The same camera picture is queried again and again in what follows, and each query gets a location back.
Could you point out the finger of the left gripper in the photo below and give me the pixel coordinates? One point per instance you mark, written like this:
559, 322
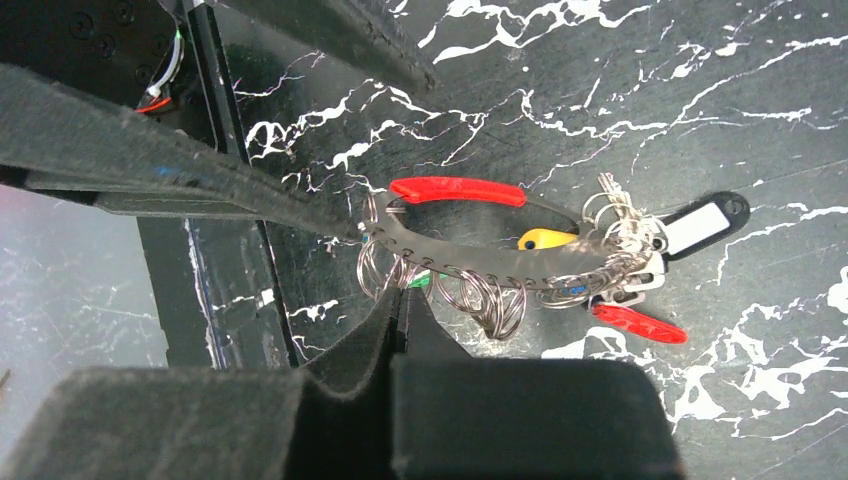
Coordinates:
362, 34
48, 127

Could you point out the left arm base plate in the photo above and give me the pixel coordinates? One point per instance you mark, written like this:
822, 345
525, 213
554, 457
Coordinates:
131, 53

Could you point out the keyring with coloured tags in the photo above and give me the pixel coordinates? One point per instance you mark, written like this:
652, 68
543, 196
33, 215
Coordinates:
612, 254

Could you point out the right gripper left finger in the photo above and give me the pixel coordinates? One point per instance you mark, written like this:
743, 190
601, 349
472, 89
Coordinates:
328, 419

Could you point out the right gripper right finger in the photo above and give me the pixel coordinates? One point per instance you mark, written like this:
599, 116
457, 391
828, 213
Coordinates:
455, 416

